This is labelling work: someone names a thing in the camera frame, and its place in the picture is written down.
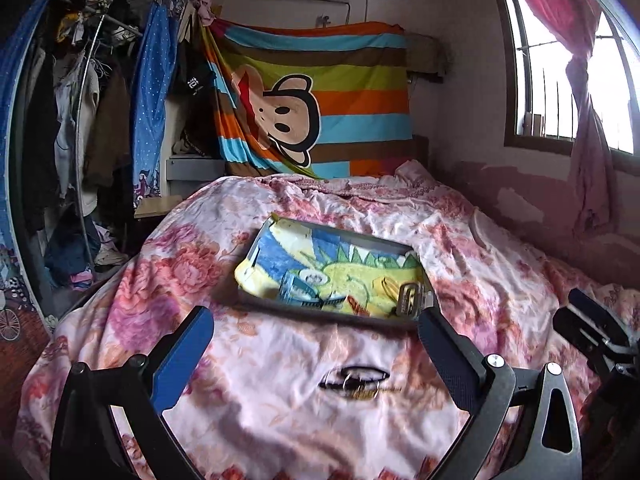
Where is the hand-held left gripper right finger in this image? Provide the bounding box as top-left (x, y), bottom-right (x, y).
top-left (416, 306), bottom-right (583, 480)

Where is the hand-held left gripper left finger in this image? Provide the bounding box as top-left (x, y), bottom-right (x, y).
top-left (50, 305), bottom-right (216, 480)

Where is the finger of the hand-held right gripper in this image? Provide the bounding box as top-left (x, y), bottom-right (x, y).
top-left (568, 288), bottom-right (633, 346)
top-left (552, 307), bottom-right (628, 358)

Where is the silver belt buckle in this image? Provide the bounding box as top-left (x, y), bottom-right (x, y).
top-left (396, 281), bottom-right (427, 317)

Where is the grey shallow tray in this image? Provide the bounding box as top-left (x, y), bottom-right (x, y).
top-left (235, 213), bottom-right (441, 331)

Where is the light blue watch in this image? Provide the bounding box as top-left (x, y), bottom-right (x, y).
top-left (279, 268), bottom-right (347, 312)

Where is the gold bangle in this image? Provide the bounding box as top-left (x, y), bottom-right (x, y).
top-left (344, 381), bottom-right (383, 402)

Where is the pink floral bedspread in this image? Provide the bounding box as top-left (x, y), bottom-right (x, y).
top-left (12, 160), bottom-right (640, 480)

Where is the cartoon dinosaur towel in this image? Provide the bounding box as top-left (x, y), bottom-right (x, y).
top-left (235, 213), bottom-right (426, 318)

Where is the pink curtain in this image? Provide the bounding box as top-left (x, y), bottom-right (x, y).
top-left (495, 0), bottom-right (618, 236)

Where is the pile of clothes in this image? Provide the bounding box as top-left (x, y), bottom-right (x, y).
top-left (45, 215), bottom-right (132, 291)

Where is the wooden board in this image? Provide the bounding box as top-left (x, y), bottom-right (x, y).
top-left (134, 195), bottom-right (174, 219)

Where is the white shelf box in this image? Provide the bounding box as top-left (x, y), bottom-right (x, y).
top-left (165, 156), bottom-right (227, 184)

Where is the wooden headboard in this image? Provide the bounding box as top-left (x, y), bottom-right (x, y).
top-left (412, 135), bottom-right (432, 169)

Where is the metal clothes rack pole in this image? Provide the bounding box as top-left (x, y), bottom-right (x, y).
top-left (75, 0), bottom-right (126, 271)

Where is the narrow blue dotted wardrobe curtain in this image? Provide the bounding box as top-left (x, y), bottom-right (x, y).
top-left (131, 5), bottom-right (181, 208)

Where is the barred window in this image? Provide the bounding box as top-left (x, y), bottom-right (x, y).
top-left (492, 0), bottom-right (640, 156)

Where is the large blue dotted wardrobe curtain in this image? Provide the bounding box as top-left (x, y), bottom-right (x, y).
top-left (0, 0), bottom-right (71, 341)

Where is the row of hanging clothes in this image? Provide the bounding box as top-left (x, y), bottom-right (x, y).
top-left (22, 0), bottom-right (136, 231)

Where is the black cloth with white print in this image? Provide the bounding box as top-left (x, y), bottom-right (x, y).
top-left (172, 42), bottom-right (219, 97)

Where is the striped monkey print cloth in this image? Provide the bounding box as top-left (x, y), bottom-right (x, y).
top-left (200, 20), bottom-right (416, 178)

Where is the brown cloth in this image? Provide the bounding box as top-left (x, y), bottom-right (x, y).
top-left (405, 32), bottom-right (449, 85)

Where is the black hair tie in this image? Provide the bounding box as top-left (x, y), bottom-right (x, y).
top-left (318, 364), bottom-right (392, 392)

